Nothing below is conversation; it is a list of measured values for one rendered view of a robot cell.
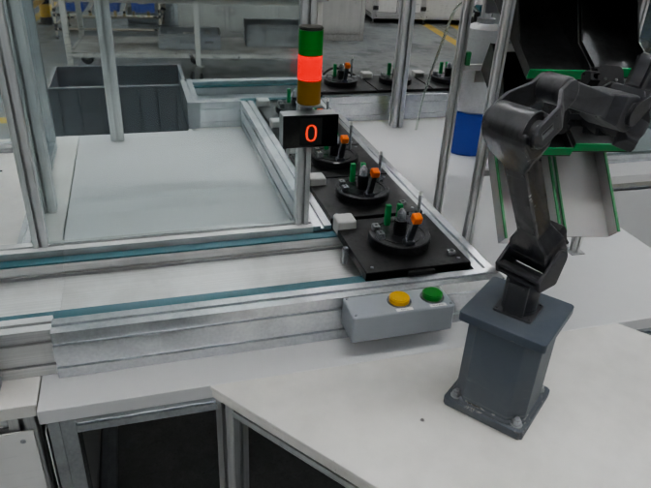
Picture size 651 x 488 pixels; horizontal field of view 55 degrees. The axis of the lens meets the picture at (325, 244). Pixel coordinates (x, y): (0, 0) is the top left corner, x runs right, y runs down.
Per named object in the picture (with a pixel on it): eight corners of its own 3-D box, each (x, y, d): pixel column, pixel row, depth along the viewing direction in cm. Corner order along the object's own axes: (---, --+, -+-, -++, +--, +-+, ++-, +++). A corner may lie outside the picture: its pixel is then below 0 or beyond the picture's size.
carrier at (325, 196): (421, 217, 156) (427, 171, 150) (330, 226, 150) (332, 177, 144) (387, 180, 176) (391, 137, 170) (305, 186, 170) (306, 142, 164)
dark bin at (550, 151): (570, 156, 132) (584, 131, 126) (510, 156, 130) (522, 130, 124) (533, 71, 148) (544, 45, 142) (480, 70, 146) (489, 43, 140)
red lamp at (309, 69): (324, 81, 128) (325, 57, 125) (300, 81, 126) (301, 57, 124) (318, 76, 132) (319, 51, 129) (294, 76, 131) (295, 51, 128)
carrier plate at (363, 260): (469, 269, 135) (471, 260, 134) (365, 282, 129) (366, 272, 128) (423, 220, 155) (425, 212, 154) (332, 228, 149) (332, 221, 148)
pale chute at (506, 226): (553, 243, 140) (563, 237, 135) (497, 243, 138) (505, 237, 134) (537, 129, 147) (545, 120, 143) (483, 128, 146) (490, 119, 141)
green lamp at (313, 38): (325, 56, 125) (326, 31, 123) (301, 57, 124) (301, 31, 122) (319, 51, 129) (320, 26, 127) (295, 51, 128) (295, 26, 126)
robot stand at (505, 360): (520, 442, 104) (546, 347, 94) (441, 403, 111) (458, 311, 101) (548, 394, 114) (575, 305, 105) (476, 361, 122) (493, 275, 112)
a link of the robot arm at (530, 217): (523, 132, 75) (554, 100, 77) (476, 116, 80) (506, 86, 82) (548, 283, 98) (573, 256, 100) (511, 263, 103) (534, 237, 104)
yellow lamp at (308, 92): (323, 105, 130) (324, 81, 128) (299, 106, 129) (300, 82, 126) (317, 99, 134) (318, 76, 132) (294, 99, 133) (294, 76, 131)
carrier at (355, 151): (387, 179, 177) (390, 137, 171) (304, 185, 170) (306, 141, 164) (358, 150, 197) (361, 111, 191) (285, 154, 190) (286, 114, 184)
